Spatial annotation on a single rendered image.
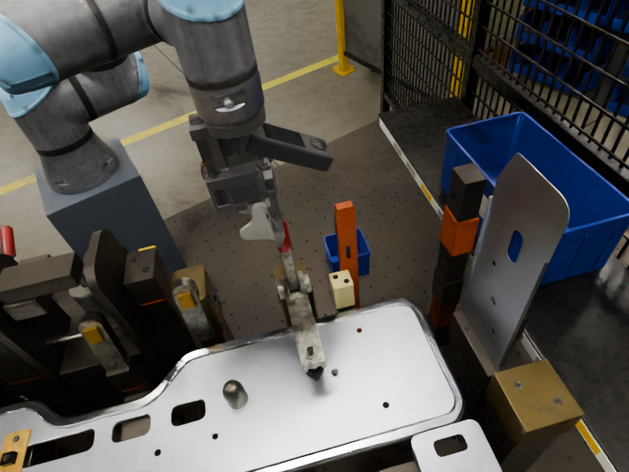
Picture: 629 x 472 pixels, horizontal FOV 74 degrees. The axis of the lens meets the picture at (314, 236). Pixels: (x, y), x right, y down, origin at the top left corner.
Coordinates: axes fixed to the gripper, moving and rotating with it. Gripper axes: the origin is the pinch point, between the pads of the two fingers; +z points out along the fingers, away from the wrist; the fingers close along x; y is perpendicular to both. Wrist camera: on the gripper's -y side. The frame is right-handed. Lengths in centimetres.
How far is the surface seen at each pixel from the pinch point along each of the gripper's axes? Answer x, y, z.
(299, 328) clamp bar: 9.2, 0.6, 12.2
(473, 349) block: 16.3, -25.1, 19.5
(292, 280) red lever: 0.7, 0.0, 11.2
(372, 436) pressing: 24.6, -5.7, 19.7
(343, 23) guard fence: -285, -86, 81
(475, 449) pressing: 29.7, -18.6, 19.5
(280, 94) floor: -272, -27, 120
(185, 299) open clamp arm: -0.5, 17.4, 10.7
